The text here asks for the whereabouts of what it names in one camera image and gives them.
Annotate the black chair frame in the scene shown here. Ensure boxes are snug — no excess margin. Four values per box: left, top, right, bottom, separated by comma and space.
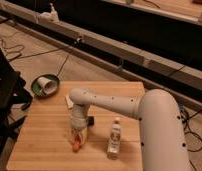
0, 48, 32, 157

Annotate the clear plastic bottle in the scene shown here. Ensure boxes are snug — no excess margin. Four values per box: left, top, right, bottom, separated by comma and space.
107, 117, 121, 159

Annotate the black floor cable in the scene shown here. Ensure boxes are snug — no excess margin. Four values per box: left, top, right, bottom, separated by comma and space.
179, 106, 202, 171

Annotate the white paper cup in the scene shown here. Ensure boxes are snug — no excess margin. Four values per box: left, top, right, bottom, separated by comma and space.
37, 77, 57, 94

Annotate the green bowl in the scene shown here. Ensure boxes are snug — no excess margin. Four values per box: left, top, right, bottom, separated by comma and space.
31, 74, 60, 98

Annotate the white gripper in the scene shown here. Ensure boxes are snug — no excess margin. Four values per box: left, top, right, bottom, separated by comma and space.
70, 116, 88, 145

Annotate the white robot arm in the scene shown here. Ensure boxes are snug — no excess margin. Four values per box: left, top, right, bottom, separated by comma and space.
69, 88, 191, 171

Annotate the white object on rail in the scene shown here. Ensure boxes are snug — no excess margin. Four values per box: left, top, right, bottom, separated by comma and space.
40, 4, 59, 22

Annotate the black rectangular block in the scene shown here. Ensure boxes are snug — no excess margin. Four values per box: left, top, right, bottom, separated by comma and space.
88, 116, 95, 126

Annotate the grey metal rail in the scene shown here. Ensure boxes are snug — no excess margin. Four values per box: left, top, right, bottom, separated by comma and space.
0, 0, 202, 91

